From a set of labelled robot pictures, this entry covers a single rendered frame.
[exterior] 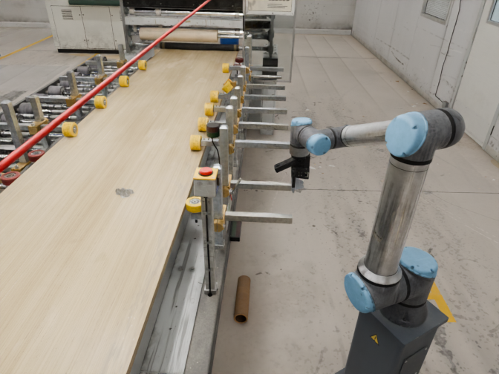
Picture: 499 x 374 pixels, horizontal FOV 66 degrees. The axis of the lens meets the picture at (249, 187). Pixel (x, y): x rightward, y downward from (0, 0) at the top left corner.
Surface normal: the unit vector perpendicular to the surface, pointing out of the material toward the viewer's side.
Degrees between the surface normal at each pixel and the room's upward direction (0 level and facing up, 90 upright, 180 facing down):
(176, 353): 0
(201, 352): 0
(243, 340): 0
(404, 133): 82
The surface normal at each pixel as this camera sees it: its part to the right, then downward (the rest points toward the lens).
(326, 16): 0.00, 0.53
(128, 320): 0.02, -0.85
